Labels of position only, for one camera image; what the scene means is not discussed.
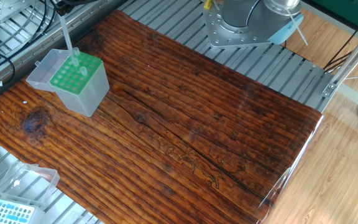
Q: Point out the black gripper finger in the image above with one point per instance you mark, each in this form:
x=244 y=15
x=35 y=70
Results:
x=57 y=7
x=67 y=7

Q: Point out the clear large pipette tip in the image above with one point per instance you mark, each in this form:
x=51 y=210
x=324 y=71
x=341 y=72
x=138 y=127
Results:
x=66 y=34

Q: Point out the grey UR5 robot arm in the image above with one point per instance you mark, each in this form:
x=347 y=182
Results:
x=241 y=15

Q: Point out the clear pipette tip in holder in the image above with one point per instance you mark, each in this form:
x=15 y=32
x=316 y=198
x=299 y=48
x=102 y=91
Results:
x=76 y=52
x=83 y=71
x=75 y=62

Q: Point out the green-topped large tip holder box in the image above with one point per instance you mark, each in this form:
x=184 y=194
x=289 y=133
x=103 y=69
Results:
x=82 y=96

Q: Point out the small pipette tip box, clear lid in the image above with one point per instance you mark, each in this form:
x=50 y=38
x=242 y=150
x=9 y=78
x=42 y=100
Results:
x=5 y=214

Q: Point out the silver perforated metal plate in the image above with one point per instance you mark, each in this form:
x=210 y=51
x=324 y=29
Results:
x=5 y=7

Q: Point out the yellow plastic clip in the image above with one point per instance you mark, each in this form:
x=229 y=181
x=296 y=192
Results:
x=208 y=4

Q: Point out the brown wooden board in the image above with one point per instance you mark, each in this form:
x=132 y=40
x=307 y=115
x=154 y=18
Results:
x=120 y=193

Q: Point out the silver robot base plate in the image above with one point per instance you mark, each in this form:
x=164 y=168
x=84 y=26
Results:
x=225 y=35

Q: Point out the aluminium frame post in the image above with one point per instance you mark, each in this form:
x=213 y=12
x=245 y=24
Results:
x=353 y=57

